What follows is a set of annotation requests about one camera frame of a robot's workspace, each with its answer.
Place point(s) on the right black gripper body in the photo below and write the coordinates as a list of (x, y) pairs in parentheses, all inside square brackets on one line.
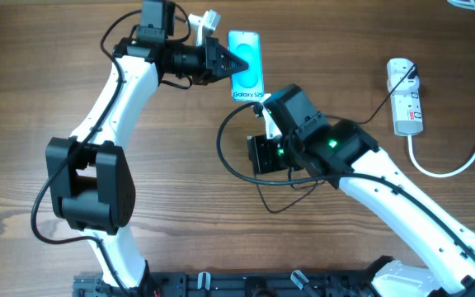
[(270, 153)]

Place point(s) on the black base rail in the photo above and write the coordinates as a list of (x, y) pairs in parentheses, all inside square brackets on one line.
[(337, 283)]

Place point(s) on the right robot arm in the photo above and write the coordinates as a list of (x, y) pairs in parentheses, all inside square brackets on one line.
[(351, 160)]

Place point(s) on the white charger plug adapter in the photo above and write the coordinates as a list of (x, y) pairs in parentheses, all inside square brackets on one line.
[(400, 83)]

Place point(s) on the white power strip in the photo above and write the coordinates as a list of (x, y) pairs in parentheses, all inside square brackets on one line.
[(406, 108)]

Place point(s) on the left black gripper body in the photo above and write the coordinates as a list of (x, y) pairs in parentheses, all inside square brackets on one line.
[(209, 61)]

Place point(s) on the teal Galaxy smartphone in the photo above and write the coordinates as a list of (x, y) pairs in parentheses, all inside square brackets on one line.
[(248, 84)]

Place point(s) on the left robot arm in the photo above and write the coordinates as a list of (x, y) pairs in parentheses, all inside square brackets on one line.
[(89, 180)]

